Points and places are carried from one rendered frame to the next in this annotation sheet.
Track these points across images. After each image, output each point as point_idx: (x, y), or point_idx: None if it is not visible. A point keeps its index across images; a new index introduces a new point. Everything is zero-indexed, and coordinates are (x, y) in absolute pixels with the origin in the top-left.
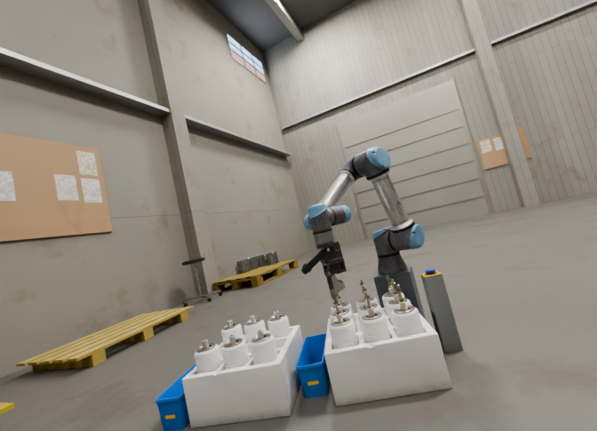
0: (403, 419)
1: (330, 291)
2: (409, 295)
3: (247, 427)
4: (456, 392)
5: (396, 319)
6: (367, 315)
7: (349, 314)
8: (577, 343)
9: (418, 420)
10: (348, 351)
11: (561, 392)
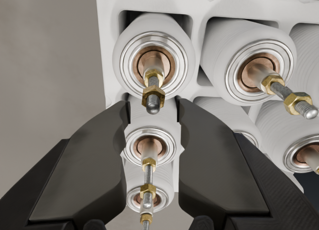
0: (78, 80)
1: (113, 118)
2: (312, 204)
3: None
4: None
5: (131, 175)
6: (156, 139)
7: (225, 98)
8: (160, 227)
9: (75, 95)
10: (101, 53)
11: None
